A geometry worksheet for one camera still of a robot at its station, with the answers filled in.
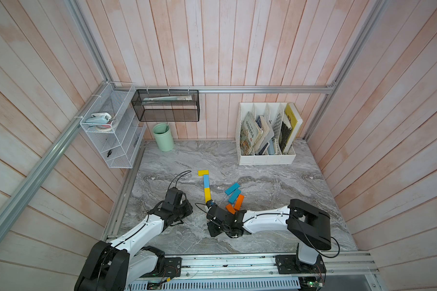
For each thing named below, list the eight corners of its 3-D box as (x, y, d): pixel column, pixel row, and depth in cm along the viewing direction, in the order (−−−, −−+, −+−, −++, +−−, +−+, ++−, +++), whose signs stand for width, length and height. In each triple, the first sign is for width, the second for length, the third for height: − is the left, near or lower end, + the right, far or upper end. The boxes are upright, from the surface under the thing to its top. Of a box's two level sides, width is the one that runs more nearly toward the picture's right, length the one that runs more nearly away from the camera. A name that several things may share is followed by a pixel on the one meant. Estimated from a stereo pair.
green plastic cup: (156, 151, 117) (150, 135, 105) (160, 139, 124) (154, 122, 113) (173, 151, 117) (168, 135, 105) (175, 139, 124) (171, 122, 113)
